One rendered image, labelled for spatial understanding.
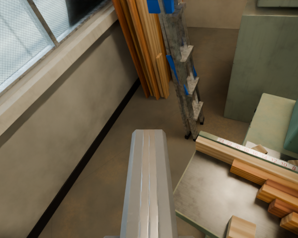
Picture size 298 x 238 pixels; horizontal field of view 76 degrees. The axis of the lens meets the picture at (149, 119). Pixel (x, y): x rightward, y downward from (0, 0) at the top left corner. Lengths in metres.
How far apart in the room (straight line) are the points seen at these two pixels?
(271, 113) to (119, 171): 1.18
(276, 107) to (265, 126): 0.10
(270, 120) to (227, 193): 0.36
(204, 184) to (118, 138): 1.33
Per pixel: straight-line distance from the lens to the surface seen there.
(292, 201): 0.51
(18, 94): 1.20
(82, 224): 1.61
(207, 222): 0.52
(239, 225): 0.48
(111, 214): 1.54
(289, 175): 0.54
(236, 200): 0.54
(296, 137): 0.68
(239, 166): 0.52
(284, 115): 0.83
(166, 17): 0.99
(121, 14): 1.58
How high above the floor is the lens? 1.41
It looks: 51 degrees down
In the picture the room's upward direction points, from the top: 17 degrees counter-clockwise
